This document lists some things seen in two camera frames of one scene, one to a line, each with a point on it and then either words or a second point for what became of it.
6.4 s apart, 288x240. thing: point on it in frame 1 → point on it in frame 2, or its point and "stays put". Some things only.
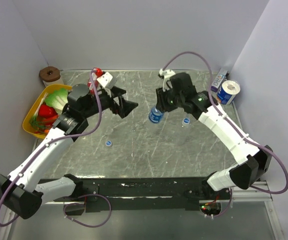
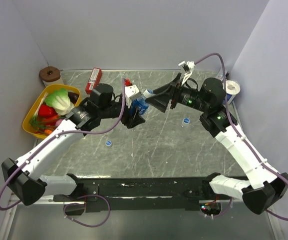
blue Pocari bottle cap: x=108 y=143 stays put
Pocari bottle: x=185 y=121 stays put
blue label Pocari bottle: x=155 y=116 → x=141 y=103
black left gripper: x=126 y=107 → x=135 y=119
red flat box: x=90 y=85 stays put
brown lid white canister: x=50 y=75 stays put
